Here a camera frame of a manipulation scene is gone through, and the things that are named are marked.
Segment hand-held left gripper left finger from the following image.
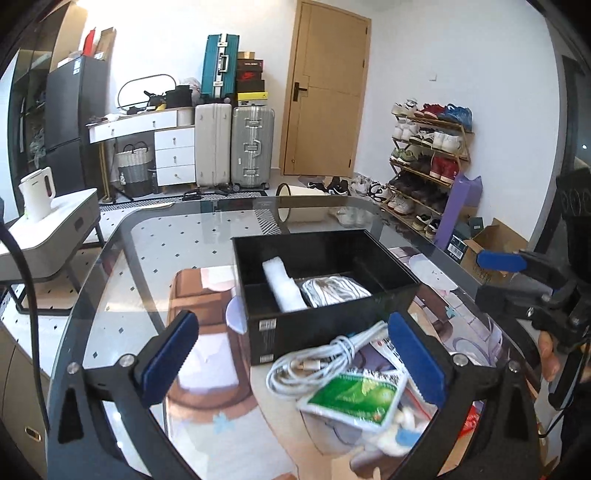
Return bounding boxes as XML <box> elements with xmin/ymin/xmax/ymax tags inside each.
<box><xmin>47</xmin><ymin>310</ymin><xmax>200</xmax><ymax>480</ymax></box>

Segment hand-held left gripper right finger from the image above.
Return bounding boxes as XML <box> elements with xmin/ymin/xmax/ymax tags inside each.
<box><xmin>387</xmin><ymin>312</ymin><xmax>542</xmax><ymax>480</ymax></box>

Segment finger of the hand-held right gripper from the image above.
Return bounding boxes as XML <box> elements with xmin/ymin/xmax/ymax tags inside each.
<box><xmin>477</xmin><ymin>249</ymin><xmax>580</xmax><ymax>296</ymax></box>
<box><xmin>475</xmin><ymin>281</ymin><xmax>557</xmax><ymax>325</ymax></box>

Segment green wet wipe packet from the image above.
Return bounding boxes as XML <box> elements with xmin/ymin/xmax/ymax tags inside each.
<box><xmin>295</xmin><ymin>369</ymin><xmax>407</xmax><ymax>432</ymax></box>

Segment white plush toy blue tail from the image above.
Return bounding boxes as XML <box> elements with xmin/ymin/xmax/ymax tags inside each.
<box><xmin>376</xmin><ymin>406</ymin><xmax>432</xmax><ymax>455</ymax></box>

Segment white charging cable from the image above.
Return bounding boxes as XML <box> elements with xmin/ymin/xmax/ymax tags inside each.
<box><xmin>267</xmin><ymin>322</ymin><xmax>391</xmax><ymax>398</ymax></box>

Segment black cardboard box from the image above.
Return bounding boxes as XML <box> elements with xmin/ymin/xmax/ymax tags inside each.
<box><xmin>231</xmin><ymin>228</ymin><xmax>422</xmax><ymax>366</ymax></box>

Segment person's right hand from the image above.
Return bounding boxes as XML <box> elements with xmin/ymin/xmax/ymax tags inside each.
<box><xmin>537</xmin><ymin>330</ymin><xmax>561</xmax><ymax>381</ymax></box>

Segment open cardboard box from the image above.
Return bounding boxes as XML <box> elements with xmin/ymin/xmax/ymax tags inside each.
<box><xmin>462</xmin><ymin>218</ymin><xmax>529</xmax><ymax>285</ymax></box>

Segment printed cartoon mat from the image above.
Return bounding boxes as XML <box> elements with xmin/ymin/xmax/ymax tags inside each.
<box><xmin>166</xmin><ymin>244</ymin><xmax>522</xmax><ymax>480</ymax></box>

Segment small dark boxes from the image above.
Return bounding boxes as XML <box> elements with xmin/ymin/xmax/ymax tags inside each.
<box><xmin>447</xmin><ymin>217</ymin><xmax>483</xmax><ymax>264</ymax></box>

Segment purple bag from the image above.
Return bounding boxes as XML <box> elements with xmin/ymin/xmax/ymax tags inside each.
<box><xmin>435</xmin><ymin>175</ymin><xmax>483</xmax><ymax>252</ymax></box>

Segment red plastic bag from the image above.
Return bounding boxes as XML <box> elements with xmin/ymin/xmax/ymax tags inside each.
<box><xmin>462</xmin><ymin>401</ymin><xmax>483</xmax><ymax>432</ymax></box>

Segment white foam roll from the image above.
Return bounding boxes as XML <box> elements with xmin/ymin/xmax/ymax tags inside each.
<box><xmin>262</xmin><ymin>258</ymin><xmax>308</xmax><ymax>312</ymax></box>

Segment shoe rack with shoes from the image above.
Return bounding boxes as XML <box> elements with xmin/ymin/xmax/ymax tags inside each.
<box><xmin>390</xmin><ymin>99</ymin><xmax>474</xmax><ymax>238</ymax></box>

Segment white sneakers black trim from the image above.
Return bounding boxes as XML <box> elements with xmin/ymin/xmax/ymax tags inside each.
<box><xmin>349</xmin><ymin>175</ymin><xmax>393</xmax><ymax>202</ymax></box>

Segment grey side table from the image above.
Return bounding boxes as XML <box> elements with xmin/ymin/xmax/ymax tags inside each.
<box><xmin>0</xmin><ymin>188</ymin><xmax>107</xmax><ymax>315</ymax></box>

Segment woven laundry basket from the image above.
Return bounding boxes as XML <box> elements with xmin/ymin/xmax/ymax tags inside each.
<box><xmin>115</xmin><ymin>143</ymin><xmax>153</xmax><ymax>197</ymax></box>

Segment white trash bin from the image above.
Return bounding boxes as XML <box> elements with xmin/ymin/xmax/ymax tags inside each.
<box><xmin>276</xmin><ymin>183</ymin><xmax>333</xmax><ymax>222</ymax></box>

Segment white vanity desk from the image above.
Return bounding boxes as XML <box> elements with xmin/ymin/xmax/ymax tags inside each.
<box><xmin>88</xmin><ymin>107</ymin><xmax>197</xmax><ymax>188</ymax></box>

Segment white electric kettle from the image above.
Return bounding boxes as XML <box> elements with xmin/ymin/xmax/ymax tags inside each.
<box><xmin>18</xmin><ymin>167</ymin><xmax>57</xmax><ymax>221</ymax></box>

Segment cream suitcase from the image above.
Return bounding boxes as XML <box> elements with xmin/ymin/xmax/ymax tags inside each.
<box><xmin>194</xmin><ymin>102</ymin><xmax>232</xmax><ymax>189</ymax></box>

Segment silver suitcase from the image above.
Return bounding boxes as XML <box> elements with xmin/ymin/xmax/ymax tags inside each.
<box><xmin>230</xmin><ymin>106</ymin><xmax>276</xmax><ymax>191</ymax></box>

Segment wooden door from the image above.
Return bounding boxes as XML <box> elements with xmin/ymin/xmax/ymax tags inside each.
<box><xmin>281</xmin><ymin>0</ymin><xmax>372</xmax><ymax>177</ymax></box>

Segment black fridge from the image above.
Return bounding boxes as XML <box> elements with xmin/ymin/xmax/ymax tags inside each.
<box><xmin>45</xmin><ymin>56</ymin><xmax>109</xmax><ymax>197</ymax></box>

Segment black bag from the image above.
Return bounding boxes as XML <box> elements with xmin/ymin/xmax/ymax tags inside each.
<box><xmin>164</xmin><ymin>85</ymin><xmax>194</xmax><ymax>109</ymax></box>

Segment oval mirror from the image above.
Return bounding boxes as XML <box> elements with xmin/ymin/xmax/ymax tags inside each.
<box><xmin>117</xmin><ymin>73</ymin><xmax>177</xmax><ymax>114</ymax></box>

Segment dark glass cabinet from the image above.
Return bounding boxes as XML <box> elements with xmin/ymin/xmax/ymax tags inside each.
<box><xmin>9</xmin><ymin>46</ymin><xmax>51</xmax><ymax>185</ymax></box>

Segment teal suitcase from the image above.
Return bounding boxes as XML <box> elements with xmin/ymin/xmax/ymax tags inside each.
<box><xmin>201</xmin><ymin>34</ymin><xmax>241</xmax><ymax>103</ymax></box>

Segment black shoe box red logo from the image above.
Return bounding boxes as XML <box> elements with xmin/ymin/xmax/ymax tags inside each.
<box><xmin>236</xmin><ymin>59</ymin><xmax>266</xmax><ymax>82</ymax></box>

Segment black metal frame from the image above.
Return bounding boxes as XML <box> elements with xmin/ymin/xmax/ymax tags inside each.
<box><xmin>536</xmin><ymin>55</ymin><xmax>583</xmax><ymax>250</ymax></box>

